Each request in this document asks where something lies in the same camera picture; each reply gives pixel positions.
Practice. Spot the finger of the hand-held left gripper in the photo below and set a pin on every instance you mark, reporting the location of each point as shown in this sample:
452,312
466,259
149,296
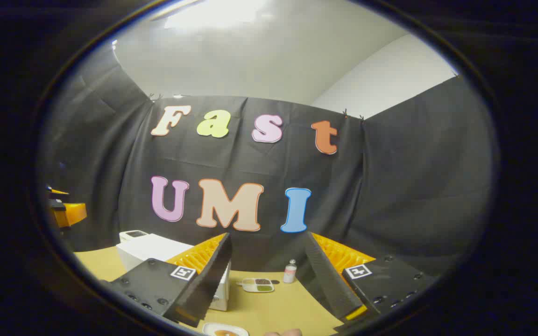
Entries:
74,213
56,191

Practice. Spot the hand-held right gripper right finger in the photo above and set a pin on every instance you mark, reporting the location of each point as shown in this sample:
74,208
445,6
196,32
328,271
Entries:
329,275

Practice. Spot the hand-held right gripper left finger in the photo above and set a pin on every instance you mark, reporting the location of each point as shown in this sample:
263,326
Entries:
213,275

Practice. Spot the round brown bun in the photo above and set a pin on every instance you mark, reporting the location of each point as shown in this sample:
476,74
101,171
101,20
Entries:
225,332

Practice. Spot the white microwave oven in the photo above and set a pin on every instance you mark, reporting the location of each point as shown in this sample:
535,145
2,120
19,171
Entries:
157,249

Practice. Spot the small bottle with pink label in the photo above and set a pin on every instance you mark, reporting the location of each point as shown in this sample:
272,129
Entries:
290,273

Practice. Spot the white divided sauce dish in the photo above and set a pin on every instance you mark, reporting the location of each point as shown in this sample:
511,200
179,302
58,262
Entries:
258,285

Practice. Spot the white square plate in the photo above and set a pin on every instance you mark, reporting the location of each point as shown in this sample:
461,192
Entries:
210,328

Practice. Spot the white toaster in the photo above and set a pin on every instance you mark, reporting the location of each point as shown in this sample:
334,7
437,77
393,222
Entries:
133,234

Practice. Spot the black backdrop cloth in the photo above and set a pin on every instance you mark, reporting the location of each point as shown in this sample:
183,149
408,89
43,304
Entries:
390,186

